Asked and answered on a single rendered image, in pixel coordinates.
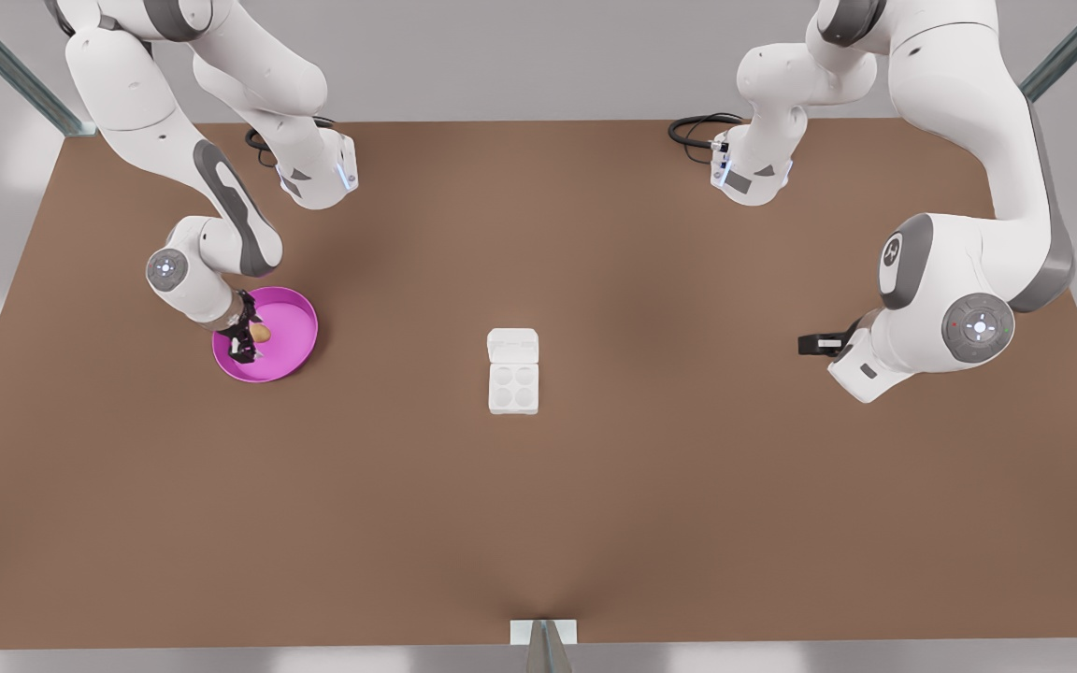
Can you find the brown egg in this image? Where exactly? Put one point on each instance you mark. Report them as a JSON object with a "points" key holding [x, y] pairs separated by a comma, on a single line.
{"points": [[261, 333]]}

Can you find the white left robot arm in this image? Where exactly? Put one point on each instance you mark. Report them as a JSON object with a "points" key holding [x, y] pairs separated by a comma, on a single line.
{"points": [[959, 140]]}

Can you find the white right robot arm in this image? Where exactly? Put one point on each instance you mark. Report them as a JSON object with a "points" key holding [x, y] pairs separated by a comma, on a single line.
{"points": [[155, 121]]}

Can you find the white egg box lid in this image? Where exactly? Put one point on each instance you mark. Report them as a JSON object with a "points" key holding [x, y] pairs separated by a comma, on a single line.
{"points": [[512, 344]]}

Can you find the white egg box base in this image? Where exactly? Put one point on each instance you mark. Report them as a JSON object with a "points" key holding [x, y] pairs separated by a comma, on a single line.
{"points": [[512, 387]]}

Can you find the magenta round plate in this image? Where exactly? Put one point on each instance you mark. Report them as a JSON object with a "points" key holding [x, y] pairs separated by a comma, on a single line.
{"points": [[286, 346]]}

